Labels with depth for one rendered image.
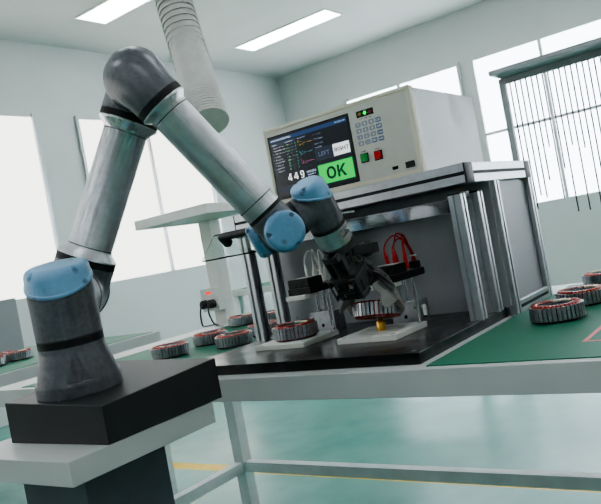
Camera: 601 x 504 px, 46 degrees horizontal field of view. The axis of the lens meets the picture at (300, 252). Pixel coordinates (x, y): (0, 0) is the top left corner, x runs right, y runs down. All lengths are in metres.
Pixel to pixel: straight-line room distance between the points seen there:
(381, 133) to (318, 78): 7.73
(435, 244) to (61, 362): 0.95
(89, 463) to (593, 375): 0.78
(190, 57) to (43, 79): 4.17
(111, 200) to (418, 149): 0.70
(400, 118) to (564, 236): 6.47
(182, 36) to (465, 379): 2.24
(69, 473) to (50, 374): 0.21
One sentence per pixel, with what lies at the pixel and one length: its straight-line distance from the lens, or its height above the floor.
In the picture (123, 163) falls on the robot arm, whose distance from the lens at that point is 1.41.
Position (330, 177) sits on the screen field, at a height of 1.16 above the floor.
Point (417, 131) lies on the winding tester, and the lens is 1.66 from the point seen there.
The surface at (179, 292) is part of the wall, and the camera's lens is 7.64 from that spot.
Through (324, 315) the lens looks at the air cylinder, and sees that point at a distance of 1.82.
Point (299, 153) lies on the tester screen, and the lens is 1.83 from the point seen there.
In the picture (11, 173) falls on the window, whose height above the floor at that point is 2.09.
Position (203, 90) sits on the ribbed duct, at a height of 1.69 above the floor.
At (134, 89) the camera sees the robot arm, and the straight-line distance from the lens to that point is 1.29.
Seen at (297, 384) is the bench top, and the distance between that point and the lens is 1.43.
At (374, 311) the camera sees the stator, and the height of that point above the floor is 0.83.
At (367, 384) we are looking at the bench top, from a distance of 1.34.
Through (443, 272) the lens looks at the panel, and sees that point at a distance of 1.78.
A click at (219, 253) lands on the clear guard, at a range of 1.65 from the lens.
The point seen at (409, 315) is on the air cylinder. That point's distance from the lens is 1.70.
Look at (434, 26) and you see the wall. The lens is 8.69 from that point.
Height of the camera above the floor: 1.00
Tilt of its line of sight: level
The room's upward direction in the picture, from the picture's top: 11 degrees counter-clockwise
